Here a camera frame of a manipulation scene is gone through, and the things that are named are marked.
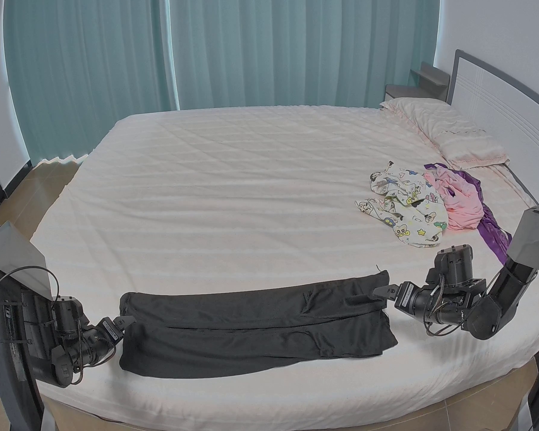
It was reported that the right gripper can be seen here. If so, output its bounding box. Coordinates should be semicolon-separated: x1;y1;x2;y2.
371;280;433;321

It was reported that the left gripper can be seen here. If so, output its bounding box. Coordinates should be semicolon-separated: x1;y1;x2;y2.
94;315;137;347

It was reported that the black T-shirt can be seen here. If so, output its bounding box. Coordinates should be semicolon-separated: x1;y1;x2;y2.
118;270;398;378

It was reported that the white printed pyjama top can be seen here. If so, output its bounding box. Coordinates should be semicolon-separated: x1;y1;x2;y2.
354;160;447;248

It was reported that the pink garment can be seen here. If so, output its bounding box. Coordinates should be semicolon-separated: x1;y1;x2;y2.
423;168;485;231

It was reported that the purple garment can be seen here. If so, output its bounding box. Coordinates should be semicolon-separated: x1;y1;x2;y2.
423;163;513;266

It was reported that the bed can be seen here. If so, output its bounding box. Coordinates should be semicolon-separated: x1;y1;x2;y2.
27;48;539;423

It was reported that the cream pillow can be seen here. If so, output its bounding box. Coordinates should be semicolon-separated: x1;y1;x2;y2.
379;97;510;169

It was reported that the grey bedside table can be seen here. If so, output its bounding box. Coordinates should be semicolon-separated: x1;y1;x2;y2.
385;61;451;102

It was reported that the blue-green curtain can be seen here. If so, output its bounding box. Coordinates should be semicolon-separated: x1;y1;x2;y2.
2;0;180;160
168;0;443;109

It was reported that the black cable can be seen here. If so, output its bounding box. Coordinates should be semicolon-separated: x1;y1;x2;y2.
423;306;461;336
0;265;59;345

